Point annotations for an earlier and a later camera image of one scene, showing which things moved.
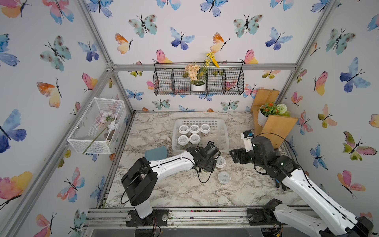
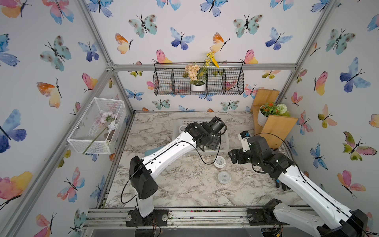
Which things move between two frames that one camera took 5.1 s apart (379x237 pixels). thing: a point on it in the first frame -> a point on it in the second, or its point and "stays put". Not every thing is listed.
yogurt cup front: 220,163 stays put
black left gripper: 211,166 -> 213,144
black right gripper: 243,152 stays put
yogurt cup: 183,129 stays put
